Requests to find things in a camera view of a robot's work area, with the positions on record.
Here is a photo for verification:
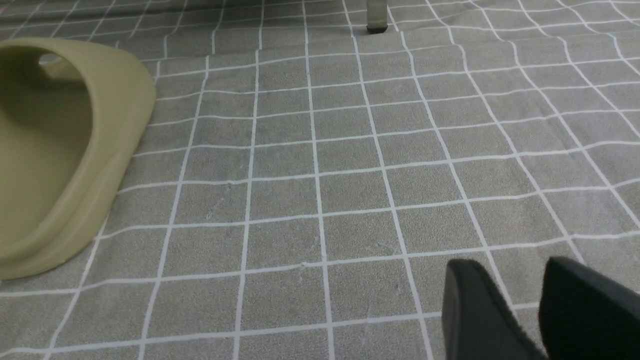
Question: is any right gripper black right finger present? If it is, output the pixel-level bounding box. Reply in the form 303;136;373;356
538;256;640;360

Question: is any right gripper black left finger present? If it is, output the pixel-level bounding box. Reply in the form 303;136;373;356
441;259;547;360

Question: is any right olive green slipper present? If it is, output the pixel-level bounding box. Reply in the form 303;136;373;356
0;38;156;281

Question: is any stainless steel shoe rack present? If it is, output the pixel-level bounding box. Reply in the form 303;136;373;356
366;0;388;35

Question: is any grey checked tablecloth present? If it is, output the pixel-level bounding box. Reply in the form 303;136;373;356
1;0;640;360

